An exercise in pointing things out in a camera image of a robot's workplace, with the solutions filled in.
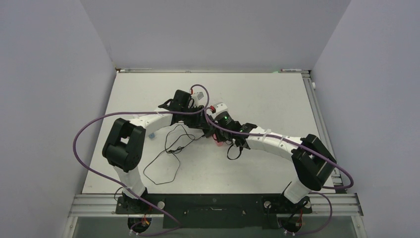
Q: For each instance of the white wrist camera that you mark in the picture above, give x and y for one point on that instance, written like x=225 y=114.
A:
x=196 y=99
x=218 y=108

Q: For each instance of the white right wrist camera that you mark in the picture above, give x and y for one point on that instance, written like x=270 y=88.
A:
x=218 y=108

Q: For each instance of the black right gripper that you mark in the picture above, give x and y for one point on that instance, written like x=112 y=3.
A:
x=221 y=137

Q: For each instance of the pink triangular power strip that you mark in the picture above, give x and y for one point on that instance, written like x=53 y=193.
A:
x=219 y=139

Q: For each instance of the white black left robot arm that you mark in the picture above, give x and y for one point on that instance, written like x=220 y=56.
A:
x=124 y=145

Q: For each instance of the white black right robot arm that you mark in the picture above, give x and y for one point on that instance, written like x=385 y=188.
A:
x=312 y=161

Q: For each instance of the aluminium frame rail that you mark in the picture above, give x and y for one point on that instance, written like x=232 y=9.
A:
x=321 y=127

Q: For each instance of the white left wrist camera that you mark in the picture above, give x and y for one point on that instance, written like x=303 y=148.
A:
x=196 y=99

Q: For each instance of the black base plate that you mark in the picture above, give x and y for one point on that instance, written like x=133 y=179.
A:
x=216 y=211

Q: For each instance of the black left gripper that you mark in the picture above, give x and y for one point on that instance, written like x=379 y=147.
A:
x=199 y=122

